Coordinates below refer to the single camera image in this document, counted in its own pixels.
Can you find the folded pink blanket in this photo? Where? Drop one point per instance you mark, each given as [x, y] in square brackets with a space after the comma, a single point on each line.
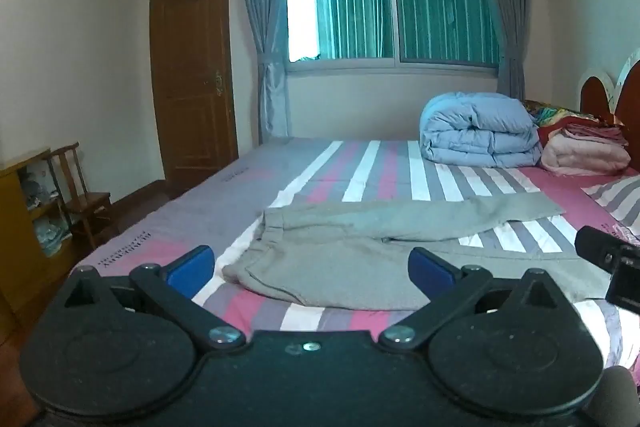
[585, 154]

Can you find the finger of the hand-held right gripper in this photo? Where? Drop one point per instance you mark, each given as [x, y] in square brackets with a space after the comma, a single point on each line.
[595, 247]

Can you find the colourful patterned cloth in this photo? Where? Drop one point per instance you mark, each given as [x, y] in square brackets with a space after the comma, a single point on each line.
[550, 113]

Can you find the grey curtain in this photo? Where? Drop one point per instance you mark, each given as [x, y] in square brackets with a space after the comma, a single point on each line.
[505, 7]
[265, 7]

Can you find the red wooden headboard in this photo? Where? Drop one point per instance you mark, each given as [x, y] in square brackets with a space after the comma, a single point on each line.
[630, 102]

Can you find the small wooden chair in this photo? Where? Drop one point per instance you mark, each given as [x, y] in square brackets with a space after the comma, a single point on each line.
[90, 202]

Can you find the brown wooden door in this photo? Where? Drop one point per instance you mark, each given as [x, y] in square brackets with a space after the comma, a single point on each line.
[195, 57]

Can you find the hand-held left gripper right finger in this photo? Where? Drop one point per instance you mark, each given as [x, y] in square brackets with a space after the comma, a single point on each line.
[430, 269]

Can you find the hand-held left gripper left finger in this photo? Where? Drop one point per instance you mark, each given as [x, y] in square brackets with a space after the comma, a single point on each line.
[192, 269]

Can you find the yellow wooden cabinet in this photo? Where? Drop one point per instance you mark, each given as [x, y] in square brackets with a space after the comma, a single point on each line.
[20, 247]

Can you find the striped bed sheet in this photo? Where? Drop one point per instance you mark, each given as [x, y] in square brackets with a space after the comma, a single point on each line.
[200, 197]

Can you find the striped pillow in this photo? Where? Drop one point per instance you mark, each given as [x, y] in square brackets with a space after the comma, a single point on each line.
[620, 197]

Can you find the grey pants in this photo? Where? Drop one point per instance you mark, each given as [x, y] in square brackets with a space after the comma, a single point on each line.
[350, 252]

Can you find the folded light blue quilt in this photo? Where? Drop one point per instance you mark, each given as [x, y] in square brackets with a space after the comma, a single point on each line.
[475, 127]

